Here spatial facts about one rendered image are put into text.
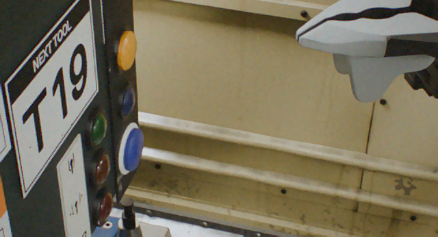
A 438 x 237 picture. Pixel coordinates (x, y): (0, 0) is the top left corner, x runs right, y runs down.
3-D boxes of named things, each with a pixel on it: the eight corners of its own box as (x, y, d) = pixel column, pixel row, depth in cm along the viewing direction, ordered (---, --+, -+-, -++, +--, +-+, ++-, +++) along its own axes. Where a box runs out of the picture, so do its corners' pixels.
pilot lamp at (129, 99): (137, 106, 55) (136, 79, 54) (126, 125, 53) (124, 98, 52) (129, 105, 55) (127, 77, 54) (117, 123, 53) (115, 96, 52)
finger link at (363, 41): (308, 122, 54) (434, 104, 56) (316, 47, 50) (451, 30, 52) (292, 96, 56) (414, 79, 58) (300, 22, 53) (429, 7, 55)
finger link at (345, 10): (292, 96, 56) (414, 79, 58) (300, 22, 53) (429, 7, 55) (278, 72, 59) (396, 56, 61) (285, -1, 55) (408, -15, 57)
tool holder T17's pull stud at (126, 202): (123, 217, 100) (122, 196, 97) (137, 218, 99) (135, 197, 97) (120, 227, 98) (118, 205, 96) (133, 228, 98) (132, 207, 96)
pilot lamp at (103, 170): (113, 172, 52) (111, 146, 51) (100, 194, 51) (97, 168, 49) (104, 170, 52) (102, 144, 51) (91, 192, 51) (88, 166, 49)
